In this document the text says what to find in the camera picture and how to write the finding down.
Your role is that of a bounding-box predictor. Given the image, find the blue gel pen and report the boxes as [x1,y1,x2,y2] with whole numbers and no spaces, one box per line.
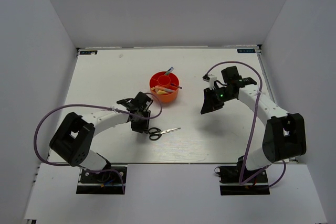
[164,67,174,76]

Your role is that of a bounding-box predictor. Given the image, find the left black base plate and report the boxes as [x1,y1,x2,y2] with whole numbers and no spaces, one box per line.
[76,165,128,195]

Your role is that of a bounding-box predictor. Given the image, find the orange round desk organizer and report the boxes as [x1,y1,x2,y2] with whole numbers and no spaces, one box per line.
[149,71,180,104]

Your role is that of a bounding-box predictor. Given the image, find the blue corner label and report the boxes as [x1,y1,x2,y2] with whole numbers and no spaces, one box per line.
[237,48,256,54]
[79,50,98,55]

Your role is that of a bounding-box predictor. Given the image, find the left blue corner label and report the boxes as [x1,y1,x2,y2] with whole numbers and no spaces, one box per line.
[79,50,98,55]

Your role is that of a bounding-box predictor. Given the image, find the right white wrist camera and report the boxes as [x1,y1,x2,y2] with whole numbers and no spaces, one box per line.
[202,74,217,90]

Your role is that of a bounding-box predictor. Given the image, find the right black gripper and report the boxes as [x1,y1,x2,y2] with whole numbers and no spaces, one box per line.
[201,86,235,114]

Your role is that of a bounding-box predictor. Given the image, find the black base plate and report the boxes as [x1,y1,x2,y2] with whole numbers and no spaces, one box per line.
[216,165,270,197]
[76,165,128,195]

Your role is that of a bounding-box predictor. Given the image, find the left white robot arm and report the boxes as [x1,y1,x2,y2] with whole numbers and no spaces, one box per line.
[49,92,153,182]

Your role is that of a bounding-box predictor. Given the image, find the right blue corner label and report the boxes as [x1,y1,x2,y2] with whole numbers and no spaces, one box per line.
[237,48,256,54]

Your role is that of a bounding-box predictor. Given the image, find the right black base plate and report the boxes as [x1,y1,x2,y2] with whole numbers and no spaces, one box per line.
[216,165,270,197]

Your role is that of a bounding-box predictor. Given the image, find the black handled scissors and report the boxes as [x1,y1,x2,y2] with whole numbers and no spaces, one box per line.
[148,127,181,141]

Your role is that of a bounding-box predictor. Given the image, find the orange capped glue stick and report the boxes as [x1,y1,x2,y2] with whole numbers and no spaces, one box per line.
[155,86,175,93]

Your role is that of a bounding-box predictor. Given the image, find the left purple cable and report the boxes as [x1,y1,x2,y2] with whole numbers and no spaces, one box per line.
[34,91,164,195]

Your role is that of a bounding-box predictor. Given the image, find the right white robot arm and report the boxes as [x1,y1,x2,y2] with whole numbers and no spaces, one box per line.
[201,66,307,182]

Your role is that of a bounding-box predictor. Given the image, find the yellow orange highlighter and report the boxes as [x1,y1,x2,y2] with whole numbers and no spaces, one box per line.
[156,90,170,95]

